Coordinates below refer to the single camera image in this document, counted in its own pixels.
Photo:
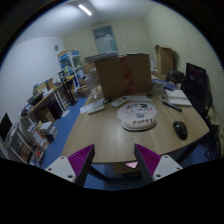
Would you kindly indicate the black computer mouse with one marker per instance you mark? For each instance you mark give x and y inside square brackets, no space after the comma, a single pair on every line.
[180,129]

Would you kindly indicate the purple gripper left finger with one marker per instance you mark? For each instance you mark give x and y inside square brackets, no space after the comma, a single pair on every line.
[75,167]

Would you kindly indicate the large brown cardboard box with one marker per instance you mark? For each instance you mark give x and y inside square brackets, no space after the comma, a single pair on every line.
[124,75]

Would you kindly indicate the black pen-like remote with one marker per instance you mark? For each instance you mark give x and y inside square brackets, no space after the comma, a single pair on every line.
[172,106]

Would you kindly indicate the white remote control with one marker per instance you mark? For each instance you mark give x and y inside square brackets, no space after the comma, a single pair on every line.
[119,101]

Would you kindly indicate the wooden side desk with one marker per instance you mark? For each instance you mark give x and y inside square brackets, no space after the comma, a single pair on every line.
[54,95]

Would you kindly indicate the white open notebook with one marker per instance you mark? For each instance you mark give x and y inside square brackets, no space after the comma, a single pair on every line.
[178,98]

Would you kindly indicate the ceiling fluorescent light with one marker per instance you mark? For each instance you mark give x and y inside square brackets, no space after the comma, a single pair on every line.
[83,8]

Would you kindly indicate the blue white display cabinet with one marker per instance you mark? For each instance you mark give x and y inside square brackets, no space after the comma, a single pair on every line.
[70,62]

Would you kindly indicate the small black object on table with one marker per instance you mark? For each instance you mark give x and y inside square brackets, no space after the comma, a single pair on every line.
[107,100]

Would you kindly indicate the tall cardboard box by wall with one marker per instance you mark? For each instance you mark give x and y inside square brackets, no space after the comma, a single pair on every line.
[164,57]

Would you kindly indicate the black computer monitor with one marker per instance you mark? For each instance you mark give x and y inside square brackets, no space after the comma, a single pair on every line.
[195,81]

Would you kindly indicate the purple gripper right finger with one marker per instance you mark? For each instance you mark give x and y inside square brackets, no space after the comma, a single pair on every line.
[153,166]

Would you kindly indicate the white low bookshelf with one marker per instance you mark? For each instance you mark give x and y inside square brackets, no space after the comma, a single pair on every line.
[29,147]

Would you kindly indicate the white paper sheet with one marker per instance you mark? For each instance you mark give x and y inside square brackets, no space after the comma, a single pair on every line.
[91,106]

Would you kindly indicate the round puppy mouse pad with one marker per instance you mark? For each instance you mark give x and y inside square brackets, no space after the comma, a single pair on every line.
[137,116]

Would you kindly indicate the black monitor at left edge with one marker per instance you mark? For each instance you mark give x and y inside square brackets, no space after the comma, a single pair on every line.
[5,126]

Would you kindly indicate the frosted glass door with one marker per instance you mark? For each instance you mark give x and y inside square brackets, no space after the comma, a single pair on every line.
[105,40]

